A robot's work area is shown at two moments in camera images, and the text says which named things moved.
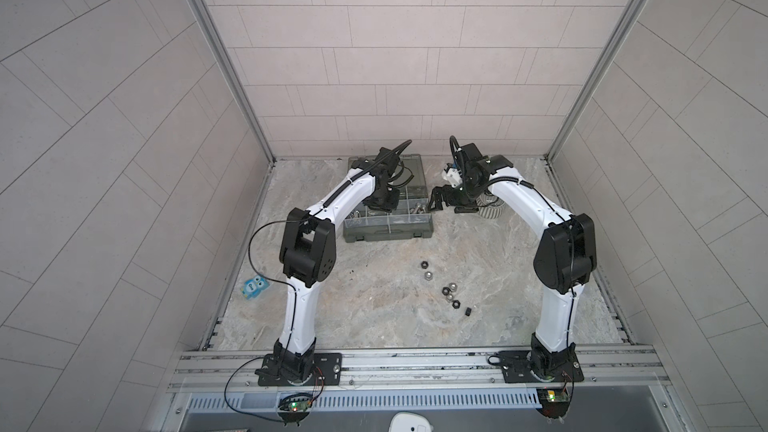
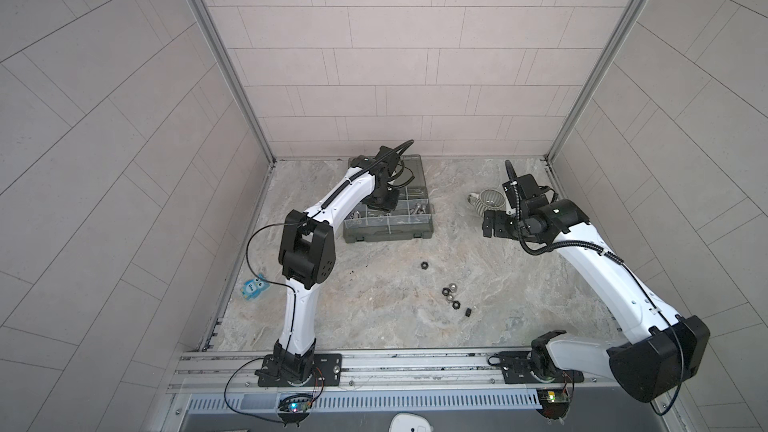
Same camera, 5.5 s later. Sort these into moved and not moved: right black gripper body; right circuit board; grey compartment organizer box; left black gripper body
Moved: right black gripper body
Not moved: right circuit board; grey compartment organizer box; left black gripper body
